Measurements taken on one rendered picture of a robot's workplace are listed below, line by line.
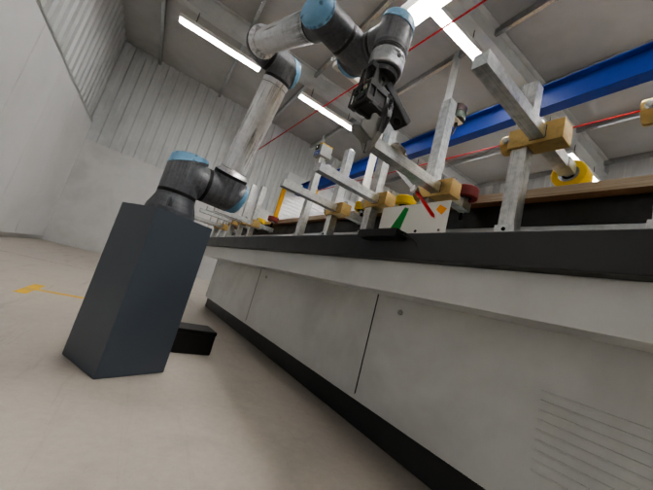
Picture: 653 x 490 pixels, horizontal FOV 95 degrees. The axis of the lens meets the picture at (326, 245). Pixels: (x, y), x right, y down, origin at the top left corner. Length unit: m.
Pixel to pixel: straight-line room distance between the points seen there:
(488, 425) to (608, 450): 0.24
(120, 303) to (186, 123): 8.18
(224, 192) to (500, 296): 1.10
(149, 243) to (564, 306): 1.19
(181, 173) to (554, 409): 1.38
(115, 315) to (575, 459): 1.31
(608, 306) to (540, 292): 0.10
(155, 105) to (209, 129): 1.31
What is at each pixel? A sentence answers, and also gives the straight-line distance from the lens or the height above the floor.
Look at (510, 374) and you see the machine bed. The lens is 0.98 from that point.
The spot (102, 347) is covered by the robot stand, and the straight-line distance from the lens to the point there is 1.28.
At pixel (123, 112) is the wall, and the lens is 9.21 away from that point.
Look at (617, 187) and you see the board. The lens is 0.98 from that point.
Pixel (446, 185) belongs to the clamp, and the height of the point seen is 0.85.
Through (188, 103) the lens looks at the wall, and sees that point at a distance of 9.47.
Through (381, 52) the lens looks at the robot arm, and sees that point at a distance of 0.87.
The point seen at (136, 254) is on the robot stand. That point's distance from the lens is 1.24.
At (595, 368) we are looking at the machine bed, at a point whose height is 0.46.
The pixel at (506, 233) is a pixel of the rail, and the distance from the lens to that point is 0.77.
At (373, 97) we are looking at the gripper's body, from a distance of 0.78.
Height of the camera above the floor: 0.46
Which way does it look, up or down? 9 degrees up
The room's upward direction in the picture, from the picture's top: 15 degrees clockwise
